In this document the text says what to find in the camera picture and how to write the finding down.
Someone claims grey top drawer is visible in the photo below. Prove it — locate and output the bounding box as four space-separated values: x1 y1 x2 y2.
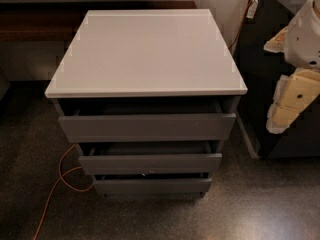
58 113 236 143

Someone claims orange cable with white plug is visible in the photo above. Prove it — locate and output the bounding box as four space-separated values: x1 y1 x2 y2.
227 0 320 50

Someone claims dark wooden bench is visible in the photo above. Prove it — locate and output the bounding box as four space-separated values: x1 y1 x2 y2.
0 1 197 42

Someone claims black cabinet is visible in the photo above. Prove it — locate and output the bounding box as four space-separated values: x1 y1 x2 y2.
234 0 320 159

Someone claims grey drawer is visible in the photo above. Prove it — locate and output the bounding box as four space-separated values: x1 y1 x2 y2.
77 141 222 175
58 113 236 143
94 178 212 195

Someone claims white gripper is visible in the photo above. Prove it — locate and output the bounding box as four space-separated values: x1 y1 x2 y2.
263 0 320 134

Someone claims orange floor cable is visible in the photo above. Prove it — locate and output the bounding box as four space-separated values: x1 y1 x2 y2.
32 144 95 240

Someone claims grey middle drawer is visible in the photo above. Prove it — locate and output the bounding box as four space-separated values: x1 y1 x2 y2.
77 141 222 175

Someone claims grey bottom drawer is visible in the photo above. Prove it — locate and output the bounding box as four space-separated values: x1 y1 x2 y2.
94 178 212 195

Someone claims grey drawer cabinet white top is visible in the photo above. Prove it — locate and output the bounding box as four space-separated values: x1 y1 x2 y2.
45 9 247 197

